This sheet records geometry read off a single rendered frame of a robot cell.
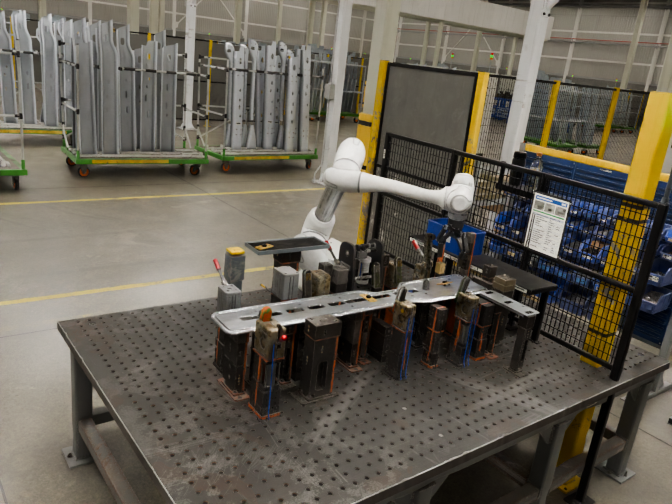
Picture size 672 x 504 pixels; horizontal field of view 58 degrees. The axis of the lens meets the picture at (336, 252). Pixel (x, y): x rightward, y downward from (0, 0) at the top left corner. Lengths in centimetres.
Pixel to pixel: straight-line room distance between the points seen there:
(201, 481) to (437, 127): 387
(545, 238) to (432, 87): 242
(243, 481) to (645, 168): 212
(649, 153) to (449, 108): 247
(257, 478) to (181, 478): 23
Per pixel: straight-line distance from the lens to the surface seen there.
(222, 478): 206
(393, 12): 1060
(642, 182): 302
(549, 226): 323
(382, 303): 264
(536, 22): 724
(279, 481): 206
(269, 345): 217
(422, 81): 543
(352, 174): 286
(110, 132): 927
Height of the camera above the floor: 199
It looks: 18 degrees down
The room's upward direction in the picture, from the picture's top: 7 degrees clockwise
